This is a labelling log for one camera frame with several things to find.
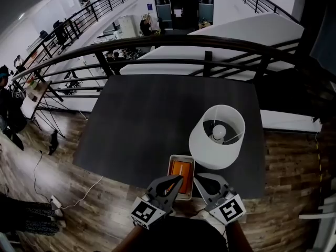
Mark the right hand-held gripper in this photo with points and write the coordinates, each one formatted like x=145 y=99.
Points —
x=225 y=206

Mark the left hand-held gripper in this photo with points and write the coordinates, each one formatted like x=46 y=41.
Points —
x=148 y=211

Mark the orange packet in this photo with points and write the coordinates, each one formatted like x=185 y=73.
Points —
x=185 y=174

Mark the white rectangular container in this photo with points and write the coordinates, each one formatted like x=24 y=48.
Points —
x=173 y=158

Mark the person's left forearm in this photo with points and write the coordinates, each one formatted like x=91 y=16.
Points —
x=128 y=239

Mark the person's right forearm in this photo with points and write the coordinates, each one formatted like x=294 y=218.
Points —
x=239 y=237

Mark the white lamp shade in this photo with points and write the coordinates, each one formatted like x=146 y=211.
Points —
x=210 y=153

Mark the white light bulb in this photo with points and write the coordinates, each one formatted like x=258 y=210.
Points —
x=219 y=131

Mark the person's black clothing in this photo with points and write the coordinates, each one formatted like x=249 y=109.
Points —
x=181 y=235

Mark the white power strip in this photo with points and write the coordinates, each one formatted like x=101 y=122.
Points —
x=55 y=202

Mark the black metal railing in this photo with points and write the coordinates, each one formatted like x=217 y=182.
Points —
x=168 y=39

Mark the black patterned fabric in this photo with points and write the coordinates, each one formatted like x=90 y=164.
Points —
x=31 y=218

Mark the white cabinet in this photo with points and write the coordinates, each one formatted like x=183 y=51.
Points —
x=127 y=26

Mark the wooden folding table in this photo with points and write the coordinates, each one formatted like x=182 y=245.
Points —
x=32 y=98

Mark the dark glass entrance door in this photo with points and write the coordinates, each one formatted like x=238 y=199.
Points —
x=183 y=9

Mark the black stair railing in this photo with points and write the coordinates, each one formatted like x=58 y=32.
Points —
x=262 y=1

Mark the black balcony railing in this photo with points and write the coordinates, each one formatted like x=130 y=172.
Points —
x=78 y=17

